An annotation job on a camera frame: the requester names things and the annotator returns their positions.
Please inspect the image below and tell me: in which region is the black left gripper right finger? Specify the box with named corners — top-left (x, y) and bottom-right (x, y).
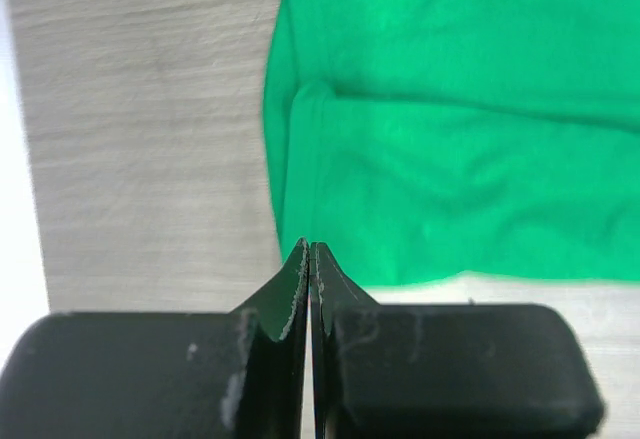
top-left (310, 243), bottom-right (605, 438)

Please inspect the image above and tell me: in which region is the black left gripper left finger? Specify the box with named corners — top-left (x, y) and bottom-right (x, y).
top-left (1, 240), bottom-right (310, 438)

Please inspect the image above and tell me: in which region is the green t shirt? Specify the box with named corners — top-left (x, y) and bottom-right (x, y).
top-left (263, 0), bottom-right (639, 287)

